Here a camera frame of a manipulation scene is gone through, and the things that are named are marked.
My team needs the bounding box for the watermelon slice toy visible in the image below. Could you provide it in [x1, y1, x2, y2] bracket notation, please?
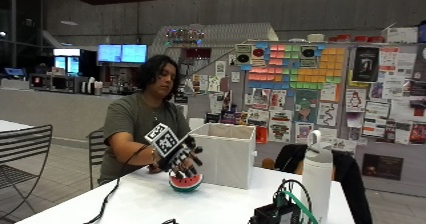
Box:
[167, 172, 205, 194]

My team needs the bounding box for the white fabric storage box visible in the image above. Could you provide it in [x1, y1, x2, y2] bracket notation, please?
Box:
[189, 122, 258, 190]

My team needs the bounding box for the white marker cube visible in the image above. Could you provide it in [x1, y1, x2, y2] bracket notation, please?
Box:
[143, 122, 181, 159]

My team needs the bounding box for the wooden chair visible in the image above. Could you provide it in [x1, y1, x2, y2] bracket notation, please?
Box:
[261, 157, 277, 171]

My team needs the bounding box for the person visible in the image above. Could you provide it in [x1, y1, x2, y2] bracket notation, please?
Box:
[97, 54, 197, 185]

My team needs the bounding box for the black slatted metal chair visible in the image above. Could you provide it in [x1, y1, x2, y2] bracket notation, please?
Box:
[0, 124, 54, 219]
[86, 127, 109, 190]

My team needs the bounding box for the black electronics box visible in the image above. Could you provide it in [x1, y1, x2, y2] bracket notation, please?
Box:
[247, 202, 303, 224]

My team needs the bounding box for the white water bottle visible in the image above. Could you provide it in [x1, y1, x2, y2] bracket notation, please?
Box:
[299, 129, 334, 224]

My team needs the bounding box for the green figure poster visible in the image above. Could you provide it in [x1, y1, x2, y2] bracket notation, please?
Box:
[293, 89, 320, 124]

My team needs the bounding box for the grey service counter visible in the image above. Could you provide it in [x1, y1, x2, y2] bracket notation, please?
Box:
[0, 86, 123, 142]

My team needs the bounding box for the black jacket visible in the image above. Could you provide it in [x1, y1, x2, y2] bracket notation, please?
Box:
[274, 143, 374, 224]

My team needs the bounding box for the group of coloured sticky notes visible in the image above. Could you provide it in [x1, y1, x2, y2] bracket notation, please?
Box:
[241, 42, 347, 91]

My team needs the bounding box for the lit drinks fridge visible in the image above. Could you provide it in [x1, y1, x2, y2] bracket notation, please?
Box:
[52, 47, 84, 77]

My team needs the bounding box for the penguin poster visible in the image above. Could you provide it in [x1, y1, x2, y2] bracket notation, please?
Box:
[344, 88, 367, 113]

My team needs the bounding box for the black floor sign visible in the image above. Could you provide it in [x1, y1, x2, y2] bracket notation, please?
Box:
[360, 153, 404, 181]

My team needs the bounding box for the grey notice board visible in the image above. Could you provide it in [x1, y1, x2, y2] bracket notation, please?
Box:
[230, 40, 426, 198]

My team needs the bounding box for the white round container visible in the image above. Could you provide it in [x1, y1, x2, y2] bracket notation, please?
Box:
[306, 33, 326, 43]

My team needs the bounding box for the black poster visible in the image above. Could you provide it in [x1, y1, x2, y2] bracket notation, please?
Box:
[351, 46, 380, 74]

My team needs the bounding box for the row of red containers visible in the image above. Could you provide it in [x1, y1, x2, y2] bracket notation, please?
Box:
[327, 33, 386, 44]

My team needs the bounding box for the white cardboard box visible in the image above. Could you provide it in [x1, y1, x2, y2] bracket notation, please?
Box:
[380, 26, 420, 45]

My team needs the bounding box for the black glove cable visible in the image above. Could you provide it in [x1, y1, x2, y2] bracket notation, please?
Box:
[82, 143, 151, 224]

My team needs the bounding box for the black looped cable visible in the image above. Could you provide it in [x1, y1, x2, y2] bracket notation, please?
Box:
[271, 178, 312, 215]

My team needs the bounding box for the green cable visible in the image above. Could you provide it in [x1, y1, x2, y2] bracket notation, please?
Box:
[281, 190, 320, 224]

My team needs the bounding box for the blue wall monitor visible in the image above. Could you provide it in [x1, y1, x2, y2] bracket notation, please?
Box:
[97, 43, 123, 64]
[119, 43, 149, 64]

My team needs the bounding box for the string of coloured lights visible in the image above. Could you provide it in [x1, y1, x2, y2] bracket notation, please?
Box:
[163, 28, 206, 47]

